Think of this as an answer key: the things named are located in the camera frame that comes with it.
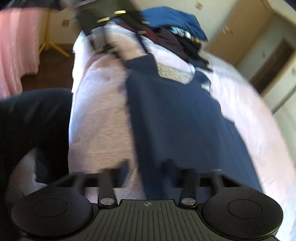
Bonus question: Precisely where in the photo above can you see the person's left hand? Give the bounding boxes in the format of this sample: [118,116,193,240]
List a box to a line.
[107,33,147,60]

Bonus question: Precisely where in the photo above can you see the person's black left sleeve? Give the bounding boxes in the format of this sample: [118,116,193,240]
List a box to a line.
[125,54,158,77]

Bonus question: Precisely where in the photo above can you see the beige wooden wardrobe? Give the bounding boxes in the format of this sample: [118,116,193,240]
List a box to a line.
[206,1,295,113]

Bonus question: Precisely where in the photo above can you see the pink quilted bed cover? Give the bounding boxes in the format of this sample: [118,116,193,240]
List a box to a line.
[11,36,295,240]

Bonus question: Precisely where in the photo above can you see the pink curtain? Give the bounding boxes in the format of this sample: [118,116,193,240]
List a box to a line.
[0,8,42,98]

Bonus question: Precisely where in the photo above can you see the yellow stand legs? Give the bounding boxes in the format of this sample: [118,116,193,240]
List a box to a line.
[39,10,70,58]

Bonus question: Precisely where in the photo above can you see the person's dark trouser leg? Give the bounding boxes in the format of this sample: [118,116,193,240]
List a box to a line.
[1,88,73,240]

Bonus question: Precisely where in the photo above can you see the pile of dark clothes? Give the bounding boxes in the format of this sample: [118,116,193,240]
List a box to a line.
[113,6,213,71]

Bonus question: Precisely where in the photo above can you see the navy blue sweatshirt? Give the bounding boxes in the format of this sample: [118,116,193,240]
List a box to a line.
[125,70,261,199]

